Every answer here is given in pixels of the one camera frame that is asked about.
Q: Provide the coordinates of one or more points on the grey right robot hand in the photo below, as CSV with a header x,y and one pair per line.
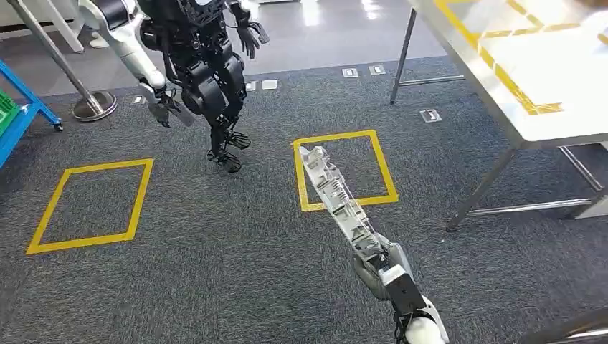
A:
x,y
370,280

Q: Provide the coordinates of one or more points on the silver wheel hubcap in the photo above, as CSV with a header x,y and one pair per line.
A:
x,y
339,204

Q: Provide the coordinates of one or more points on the yellow floor tape square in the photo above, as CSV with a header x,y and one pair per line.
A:
x,y
392,198
32,249

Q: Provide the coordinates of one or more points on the steel floor outlet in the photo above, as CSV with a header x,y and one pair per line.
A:
x,y
250,86
376,70
138,99
269,84
350,72
430,115

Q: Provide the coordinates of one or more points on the black and white humanoid robot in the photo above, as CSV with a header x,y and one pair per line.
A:
x,y
209,80

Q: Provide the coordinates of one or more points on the blue metal shelf rack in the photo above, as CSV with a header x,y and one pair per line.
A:
x,y
19,123

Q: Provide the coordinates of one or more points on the green plastic crate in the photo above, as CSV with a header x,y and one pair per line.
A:
x,y
7,111

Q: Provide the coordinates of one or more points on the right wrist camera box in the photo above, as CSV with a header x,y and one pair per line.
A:
x,y
404,292

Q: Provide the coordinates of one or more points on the steel stanchion post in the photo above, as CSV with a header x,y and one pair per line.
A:
x,y
95,107

